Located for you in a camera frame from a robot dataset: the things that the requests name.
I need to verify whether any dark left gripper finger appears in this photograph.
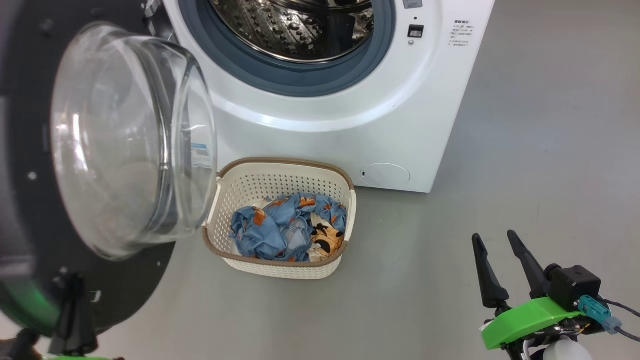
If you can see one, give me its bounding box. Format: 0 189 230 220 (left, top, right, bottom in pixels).
48 272 98 357

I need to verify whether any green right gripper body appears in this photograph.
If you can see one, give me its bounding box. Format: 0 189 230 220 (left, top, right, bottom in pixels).
481 297 583 351

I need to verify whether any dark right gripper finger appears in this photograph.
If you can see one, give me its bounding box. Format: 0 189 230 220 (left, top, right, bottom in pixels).
472 233 511 309
507 230 551 300

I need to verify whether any black round glass washer door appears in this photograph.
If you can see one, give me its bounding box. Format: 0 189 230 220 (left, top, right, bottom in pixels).
0 0 218 337

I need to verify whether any blue patterned cloth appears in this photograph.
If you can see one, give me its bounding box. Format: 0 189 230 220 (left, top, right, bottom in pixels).
306 220 346 262

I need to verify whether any blue patterned garment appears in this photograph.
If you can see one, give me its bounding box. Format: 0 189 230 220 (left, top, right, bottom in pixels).
229 193 348 263

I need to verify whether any white front-load washing machine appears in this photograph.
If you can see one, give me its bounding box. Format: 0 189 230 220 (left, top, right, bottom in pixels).
145 0 496 194

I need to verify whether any chrome door hinge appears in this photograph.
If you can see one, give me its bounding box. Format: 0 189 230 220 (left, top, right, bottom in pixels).
144 0 176 42

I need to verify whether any stainless steel washing machine drum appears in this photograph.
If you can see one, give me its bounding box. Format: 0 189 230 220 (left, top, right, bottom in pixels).
210 0 375 64

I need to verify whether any round white filter cover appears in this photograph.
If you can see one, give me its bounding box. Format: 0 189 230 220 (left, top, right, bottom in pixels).
360 163 411 188

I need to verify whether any blue energy label sticker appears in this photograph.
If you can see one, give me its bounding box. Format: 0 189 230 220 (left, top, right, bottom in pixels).
190 142 212 169

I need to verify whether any cream perforated laundry basket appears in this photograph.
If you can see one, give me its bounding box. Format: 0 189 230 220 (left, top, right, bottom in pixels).
202 157 357 280

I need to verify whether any black cable with teal connector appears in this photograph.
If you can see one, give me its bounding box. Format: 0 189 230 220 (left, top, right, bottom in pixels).
578 295 640 344

